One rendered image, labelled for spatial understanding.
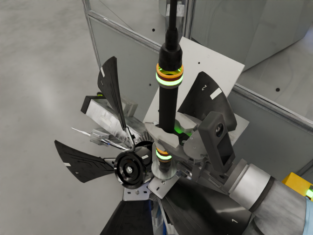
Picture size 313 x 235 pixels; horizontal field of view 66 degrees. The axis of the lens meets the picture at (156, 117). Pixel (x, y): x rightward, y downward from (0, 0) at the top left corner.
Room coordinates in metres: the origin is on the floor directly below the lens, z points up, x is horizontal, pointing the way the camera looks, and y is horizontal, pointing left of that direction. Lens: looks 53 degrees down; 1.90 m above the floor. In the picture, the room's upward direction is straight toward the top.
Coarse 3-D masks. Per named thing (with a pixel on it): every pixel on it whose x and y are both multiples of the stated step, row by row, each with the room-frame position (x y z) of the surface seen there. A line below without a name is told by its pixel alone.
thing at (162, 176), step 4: (156, 160) 0.31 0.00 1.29; (172, 160) 0.31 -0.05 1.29; (152, 164) 0.30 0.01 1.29; (156, 164) 0.30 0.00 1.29; (172, 164) 0.30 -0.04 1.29; (176, 164) 0.30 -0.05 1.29; (152, 168) 0.29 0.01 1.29; (156, 168) 0.29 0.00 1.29; (172, 168) 0.29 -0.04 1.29; (176, 168) 0.29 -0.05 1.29; (152, 172) 0.28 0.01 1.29; (156, 172) 0.28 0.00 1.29; (160, 172) 0.28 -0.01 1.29; (168, 172) 0.28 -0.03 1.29; (172, 172) 0.28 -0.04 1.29; (156, 176) 0.27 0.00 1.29; (160, 176) 0.27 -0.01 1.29; (164, 176) 0.27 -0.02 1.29; (168, 176) 0.27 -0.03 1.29; (172, 176) 0.27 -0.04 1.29; (164, 180) 0.26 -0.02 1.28
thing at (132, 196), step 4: (124, 188) 0.29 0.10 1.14; (140, 188) 0.30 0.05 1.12; (144, 188) 0.30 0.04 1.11; (124, 192) 0.28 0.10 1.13; (132, 192) 0.29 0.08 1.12; (140, 192) 0.29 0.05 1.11; (148, 192) 0.29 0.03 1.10; (124, 196) 0.27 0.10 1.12; (128, 196) 0.27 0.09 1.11; (132, 196) 0.28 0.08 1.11; (136, 196) 0.28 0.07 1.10; (140, 196) 0.28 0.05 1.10; (144, 196) 0.28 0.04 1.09; (148, 196) 0.28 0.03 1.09; (124, 200) 0.26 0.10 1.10; (128, 200) 0.26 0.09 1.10
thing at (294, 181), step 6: (294, 174) 0.37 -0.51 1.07; (282, 180) 0.38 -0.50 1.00; (288, 180) 0.34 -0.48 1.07; (294, 180) 0.34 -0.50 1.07; (300, 180) 0.34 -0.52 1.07; (288, 186) 0.32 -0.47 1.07; (294, 186) 0.32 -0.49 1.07; (300, 186) 0.32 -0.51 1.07; (306, 186) 0.32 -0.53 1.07; (300, 192) 0.30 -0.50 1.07; (306, 192) 0.30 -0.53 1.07; (312, 198) 0.28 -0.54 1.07
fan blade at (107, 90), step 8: (112, 56) 0.59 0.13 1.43; (104, 64) 0.62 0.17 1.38; (112, 64) 0.58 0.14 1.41; (104, 72) 0.61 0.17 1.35; (112, 72) 0.56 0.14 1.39; (104, 80) 0.60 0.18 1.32; (112, 80) 0.55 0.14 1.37; (104, 88) 0.60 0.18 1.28; (112, 88) 0.54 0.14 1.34; (112, 96) 0.53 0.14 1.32; (112, 104) 0.55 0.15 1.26; (120, 104) 0.48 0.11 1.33; (120, 112) 0.47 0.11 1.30; (120, 120) 0.47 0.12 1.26
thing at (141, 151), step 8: (136, 144) 0.44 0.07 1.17; (144, 144) 0.42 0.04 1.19; (152, 144) 0.42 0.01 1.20; (128, 152) 0.35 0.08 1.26; (136, 152) 0.35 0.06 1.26; (144, 152) 0.36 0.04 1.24; (120, 160) 0.35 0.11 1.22; (128, 160) 0.34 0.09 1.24; (136, 160) 0.33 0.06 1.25; (144, 160) 0.33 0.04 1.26; (120, 168) 0.33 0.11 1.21; (136, 168) 0.31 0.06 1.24; (144, 168) 0.31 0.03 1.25; (120, 176) 0.31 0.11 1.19; (128, 176) 0.30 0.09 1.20; (136, 176) 0.29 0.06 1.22; (144, 176) 0.29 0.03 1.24; (152, 176) 0.31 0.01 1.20; (128, 184) 0.28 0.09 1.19; (136, 184) 0.28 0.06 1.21; (144, 184) 0.28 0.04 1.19
